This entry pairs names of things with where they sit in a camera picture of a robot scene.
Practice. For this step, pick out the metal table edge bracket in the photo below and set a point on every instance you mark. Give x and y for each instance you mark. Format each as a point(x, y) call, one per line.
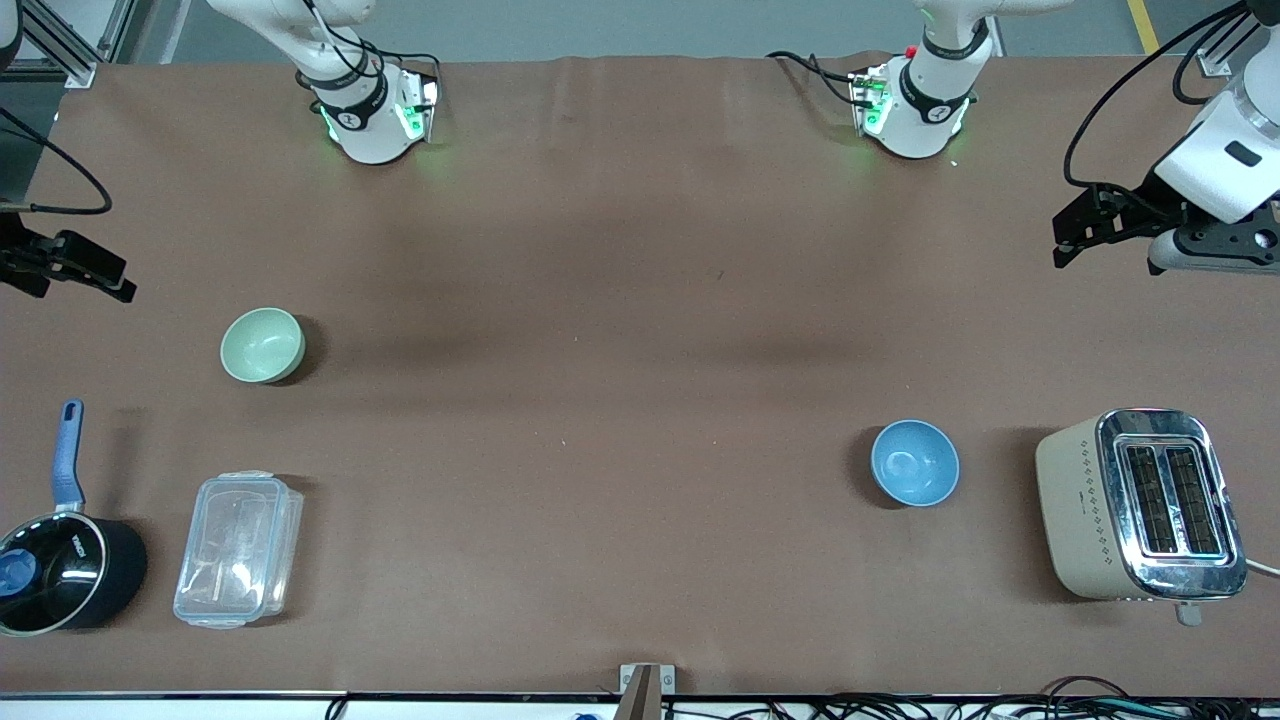
point(647, 685)

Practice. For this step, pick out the blue bowl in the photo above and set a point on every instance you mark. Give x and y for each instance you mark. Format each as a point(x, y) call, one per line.
point(914, 462)

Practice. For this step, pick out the aluminium frame profile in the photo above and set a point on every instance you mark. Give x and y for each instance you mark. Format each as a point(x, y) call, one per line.
point(65, 50)
point(1215, 58)

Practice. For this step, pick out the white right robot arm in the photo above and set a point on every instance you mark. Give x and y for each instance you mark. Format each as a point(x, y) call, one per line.
point(365, 130)

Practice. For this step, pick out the clear plastic food container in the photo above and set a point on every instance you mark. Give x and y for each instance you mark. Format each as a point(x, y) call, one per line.
point(238, 550)

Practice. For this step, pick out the green bowl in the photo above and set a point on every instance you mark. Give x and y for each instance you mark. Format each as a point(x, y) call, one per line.
point(262, 345)

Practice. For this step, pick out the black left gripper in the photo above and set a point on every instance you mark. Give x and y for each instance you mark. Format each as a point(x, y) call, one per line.
point(1143, 209)

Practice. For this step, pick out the glass lid with blue knob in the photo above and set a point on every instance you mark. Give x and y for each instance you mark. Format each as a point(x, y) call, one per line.
point(60, 570)

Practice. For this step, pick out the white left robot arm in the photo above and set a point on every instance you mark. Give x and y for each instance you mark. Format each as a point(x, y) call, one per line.
point(925, 115)

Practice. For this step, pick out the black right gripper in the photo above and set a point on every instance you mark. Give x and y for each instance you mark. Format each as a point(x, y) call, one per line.
point(20, 258)

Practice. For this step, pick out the beige chrome toaster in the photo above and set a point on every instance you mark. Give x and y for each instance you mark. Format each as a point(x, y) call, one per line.
point(1140, 505)

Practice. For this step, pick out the brown table cover mat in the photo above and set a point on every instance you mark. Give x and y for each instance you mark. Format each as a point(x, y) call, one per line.
point(640, 300)

